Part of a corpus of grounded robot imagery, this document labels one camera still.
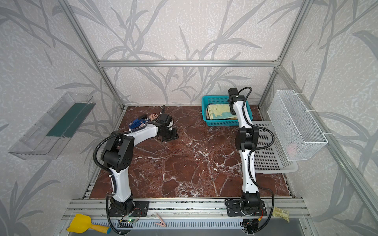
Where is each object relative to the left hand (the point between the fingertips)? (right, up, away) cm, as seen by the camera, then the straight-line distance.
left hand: (179, 132), depth 98 cm
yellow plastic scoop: (-44, -42, -28) cm, 67 cm away
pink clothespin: (-4, -41, -29) cm, 50 cm away
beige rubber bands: (-22, +11, +14) cm, 28 cm away
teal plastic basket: (+35, +15, -23) cm, 45 cm away
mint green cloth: (+30, +15, +10) cm, 35 cm away
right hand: (+44, +18, +7) cm, 48 cm away
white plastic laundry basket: (+59, -16, -7) cm, 62 cm away
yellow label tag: (+55, -37, -28) cm, 72 cm away
